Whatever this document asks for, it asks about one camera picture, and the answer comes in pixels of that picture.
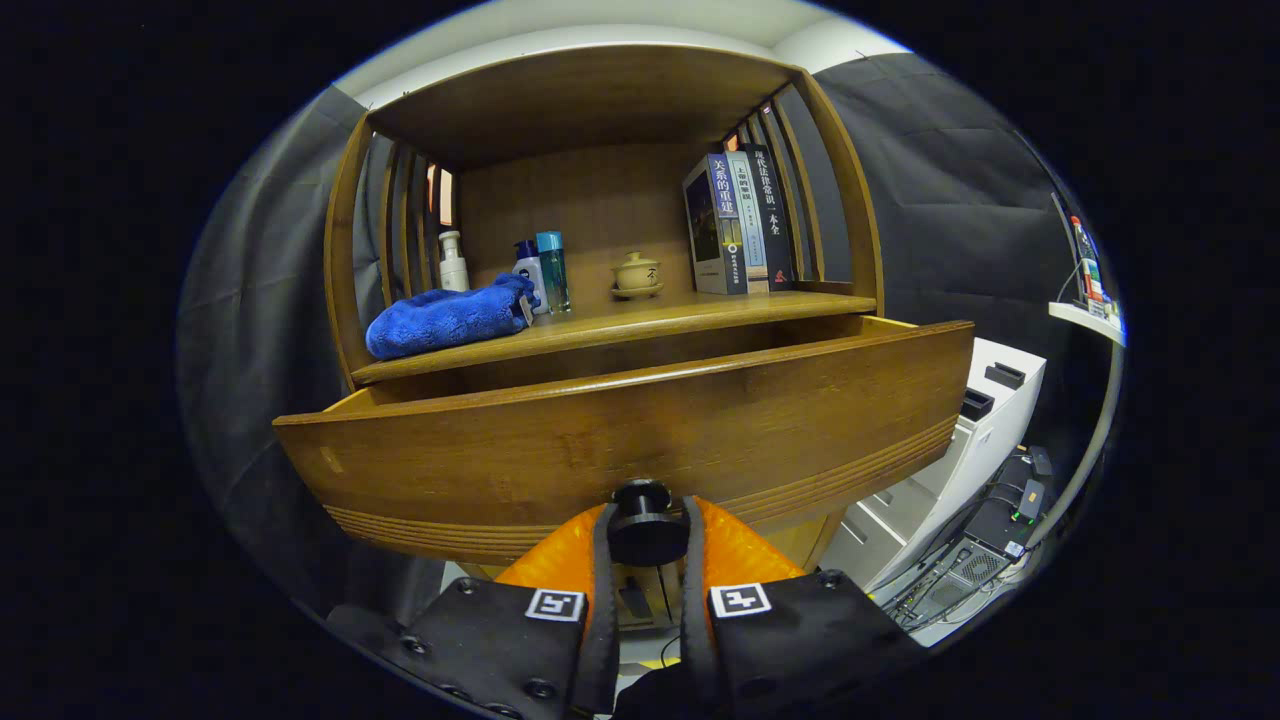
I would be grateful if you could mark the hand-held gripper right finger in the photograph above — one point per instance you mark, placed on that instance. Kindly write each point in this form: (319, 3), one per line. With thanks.
(800, 640)

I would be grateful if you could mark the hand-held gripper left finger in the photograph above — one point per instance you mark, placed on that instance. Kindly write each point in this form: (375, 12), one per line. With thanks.
(500, 650)

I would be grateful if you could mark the wooden drawer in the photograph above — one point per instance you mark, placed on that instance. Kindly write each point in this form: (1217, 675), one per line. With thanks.
(600, 440)

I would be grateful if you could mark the white drawer unit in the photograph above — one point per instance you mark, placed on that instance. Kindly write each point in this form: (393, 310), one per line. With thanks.
(980, 440)

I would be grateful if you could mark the wooden countertop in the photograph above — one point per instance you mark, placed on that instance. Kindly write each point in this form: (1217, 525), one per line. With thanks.
(640, 320)

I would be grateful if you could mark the wooden cabinet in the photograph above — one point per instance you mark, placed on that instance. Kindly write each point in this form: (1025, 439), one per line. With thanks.
(580, 110)

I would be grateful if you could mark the black computer tower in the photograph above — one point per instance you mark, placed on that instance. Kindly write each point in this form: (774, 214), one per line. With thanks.
(975, 560)

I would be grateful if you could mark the black power adapter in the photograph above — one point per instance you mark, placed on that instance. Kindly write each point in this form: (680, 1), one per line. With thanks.
(1030, 498)

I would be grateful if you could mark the blue towel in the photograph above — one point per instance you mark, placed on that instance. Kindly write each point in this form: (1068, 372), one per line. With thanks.
(440, 320)

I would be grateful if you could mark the white bottle with blue cap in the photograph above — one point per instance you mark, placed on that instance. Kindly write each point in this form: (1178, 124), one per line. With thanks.
(528, 275)

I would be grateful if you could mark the teal clear bottle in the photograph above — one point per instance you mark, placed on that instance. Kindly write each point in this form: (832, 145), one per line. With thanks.
(553, 270)

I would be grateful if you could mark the white pump bottle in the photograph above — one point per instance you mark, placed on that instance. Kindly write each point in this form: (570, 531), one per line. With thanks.
(453, 268)

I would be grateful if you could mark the beige lidded tea cup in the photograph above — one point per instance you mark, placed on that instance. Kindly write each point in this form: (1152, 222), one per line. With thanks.
(637, 275)

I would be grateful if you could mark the blue cover book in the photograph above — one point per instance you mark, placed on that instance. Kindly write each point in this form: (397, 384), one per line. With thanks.
(712, 230)

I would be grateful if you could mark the black spine book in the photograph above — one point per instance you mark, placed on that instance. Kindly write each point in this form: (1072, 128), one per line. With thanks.
(775, 220)

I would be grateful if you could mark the grey spine book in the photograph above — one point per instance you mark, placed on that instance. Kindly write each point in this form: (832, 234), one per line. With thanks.
(750, 220)

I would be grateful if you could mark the white side table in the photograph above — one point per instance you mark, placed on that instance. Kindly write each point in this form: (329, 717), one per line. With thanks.
(1085, 320)

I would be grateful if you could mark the black backdrop cloth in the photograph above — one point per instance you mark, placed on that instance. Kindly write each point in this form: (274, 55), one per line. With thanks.
(950, 200)

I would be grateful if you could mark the red label water bottle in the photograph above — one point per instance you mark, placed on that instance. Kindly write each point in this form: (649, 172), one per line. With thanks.
(1085, 260)

